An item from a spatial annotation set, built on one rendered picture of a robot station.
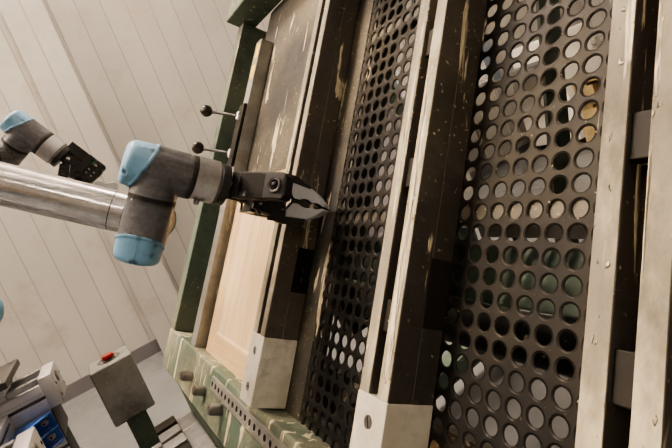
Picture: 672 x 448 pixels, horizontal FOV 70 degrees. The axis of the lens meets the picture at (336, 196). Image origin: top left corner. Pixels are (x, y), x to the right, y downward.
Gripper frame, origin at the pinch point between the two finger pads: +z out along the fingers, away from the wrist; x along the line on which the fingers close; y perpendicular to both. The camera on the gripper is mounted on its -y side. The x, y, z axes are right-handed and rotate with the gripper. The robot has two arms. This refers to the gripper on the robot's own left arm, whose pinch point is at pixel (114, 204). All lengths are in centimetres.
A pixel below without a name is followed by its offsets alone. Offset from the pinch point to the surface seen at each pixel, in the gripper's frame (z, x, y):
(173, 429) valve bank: 47, -25, -37
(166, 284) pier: 77, 282, -25
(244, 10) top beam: -10, 6, 78
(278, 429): 43, -79, -15
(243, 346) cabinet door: 41, -46, -9
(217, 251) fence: 29.9, -14.6, 6.3
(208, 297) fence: 35.9, -15.3, -5.5
